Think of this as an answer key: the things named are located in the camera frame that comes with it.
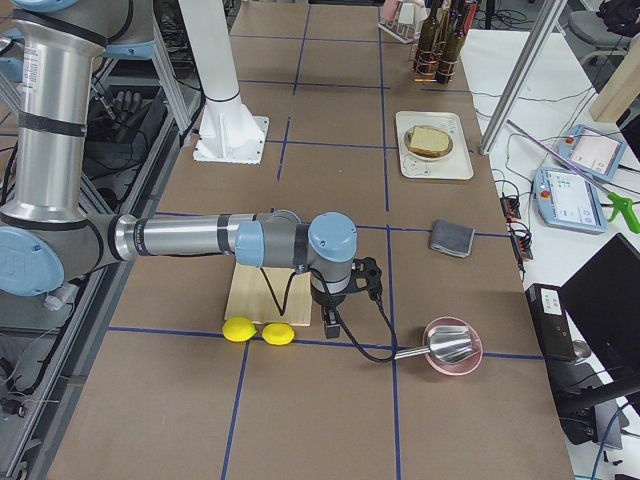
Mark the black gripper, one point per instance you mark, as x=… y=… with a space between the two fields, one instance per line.
x=327 y=300

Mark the white round plate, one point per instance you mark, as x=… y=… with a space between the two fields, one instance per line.
x=429 y=141

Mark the bread slice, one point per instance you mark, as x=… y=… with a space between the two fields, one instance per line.
x=430 y=139

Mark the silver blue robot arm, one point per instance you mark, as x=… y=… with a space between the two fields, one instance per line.
x=47 y=240

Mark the cream bear serving tray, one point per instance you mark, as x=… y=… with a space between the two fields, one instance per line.
x=432 y=145

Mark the yellow lemon right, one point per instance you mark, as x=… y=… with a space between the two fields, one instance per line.
x=278 y=334

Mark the yellow lemon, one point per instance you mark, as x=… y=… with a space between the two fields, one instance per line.
x=238 y=329
x=278 y=334

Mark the bamboo cutting board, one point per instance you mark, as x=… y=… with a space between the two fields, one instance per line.
x=250 y=297

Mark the yellow lemon left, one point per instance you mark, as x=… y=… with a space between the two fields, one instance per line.
x=238 y=329

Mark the steel scoop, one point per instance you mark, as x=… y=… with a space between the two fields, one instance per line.
x=446 y=345

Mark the pink bowl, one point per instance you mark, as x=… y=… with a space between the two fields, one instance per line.
x=464 y=367

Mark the grey folded cloth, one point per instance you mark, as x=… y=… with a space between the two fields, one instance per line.
x=451 y=238

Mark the orange circuit board near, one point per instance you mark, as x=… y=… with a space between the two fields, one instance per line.
x=521 y=239

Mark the orange circuit board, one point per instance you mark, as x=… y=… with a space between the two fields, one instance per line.
x=521 y=239
x=511 y=207

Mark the black computer box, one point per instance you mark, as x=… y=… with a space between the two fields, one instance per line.
x=550 y=322

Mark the orange circuit board far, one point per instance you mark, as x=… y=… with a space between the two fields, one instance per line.
x=511 y=207

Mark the teach pendant near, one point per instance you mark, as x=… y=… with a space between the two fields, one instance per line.
x=565 y=200

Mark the teach pendant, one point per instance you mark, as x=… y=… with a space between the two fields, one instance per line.
x=594 y=152
x=565 y=200

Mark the black monitor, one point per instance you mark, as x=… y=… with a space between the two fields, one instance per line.
x=602 y=300

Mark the dark wine bottle back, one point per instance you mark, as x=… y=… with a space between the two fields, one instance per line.
x=431 y=40

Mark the teach pendant far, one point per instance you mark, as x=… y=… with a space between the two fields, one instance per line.
x=594 y=152

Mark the green air blow gun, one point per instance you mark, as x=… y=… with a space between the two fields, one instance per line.
x=624 y=206

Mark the wooden plank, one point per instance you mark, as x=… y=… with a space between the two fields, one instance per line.
x=621 y=89

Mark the office chair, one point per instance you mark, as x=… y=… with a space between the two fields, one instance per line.
x=609 y=30

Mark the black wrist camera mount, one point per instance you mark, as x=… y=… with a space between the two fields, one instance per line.
x=366 y=277

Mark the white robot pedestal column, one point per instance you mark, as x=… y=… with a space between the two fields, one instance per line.
x=228 y=132

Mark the copper wire bottle rack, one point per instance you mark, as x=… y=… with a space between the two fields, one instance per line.
x=436 y=60

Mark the white wire dish rack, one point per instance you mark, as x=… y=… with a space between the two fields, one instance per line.
x=403 y=19

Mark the aluminium frame post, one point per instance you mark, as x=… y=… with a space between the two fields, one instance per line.
x=532 y=49

